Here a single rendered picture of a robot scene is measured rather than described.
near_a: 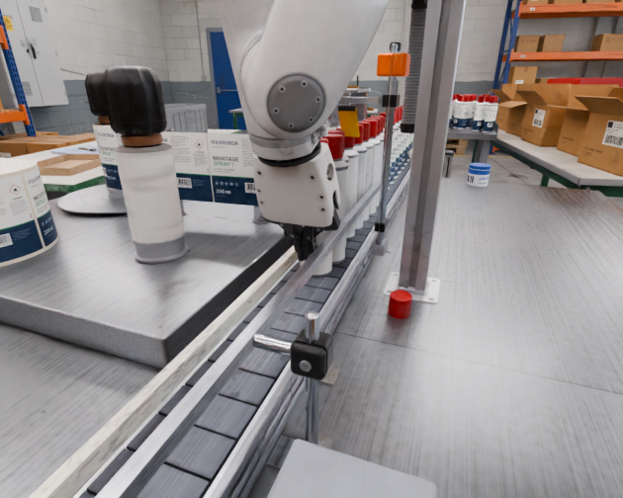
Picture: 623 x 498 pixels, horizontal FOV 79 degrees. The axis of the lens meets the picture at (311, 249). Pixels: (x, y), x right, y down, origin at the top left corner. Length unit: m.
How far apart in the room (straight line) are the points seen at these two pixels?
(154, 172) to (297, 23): 0.39
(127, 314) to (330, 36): 0.41
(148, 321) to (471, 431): 0.39
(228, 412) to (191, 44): 8.81
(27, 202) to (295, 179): 0.50
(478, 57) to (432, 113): 7.74
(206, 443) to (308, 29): 0.33
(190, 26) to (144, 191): 8.48
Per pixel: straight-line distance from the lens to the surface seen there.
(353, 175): 0.69
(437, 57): 0.59
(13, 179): 0.79
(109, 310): 0.57
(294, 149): 0.41
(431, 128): 0.59
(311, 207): 0.46
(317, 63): 0.31
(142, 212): 0.66
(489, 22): 8.40
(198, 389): 0.29
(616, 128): 2.24
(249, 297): 0.48
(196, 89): 9.02
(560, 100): 3.30
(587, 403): 0.55
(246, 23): 0.38
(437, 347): 0.55
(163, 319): 0.53
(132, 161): 0.64
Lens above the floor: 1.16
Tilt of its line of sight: 24 degrees down
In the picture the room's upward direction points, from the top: straight up
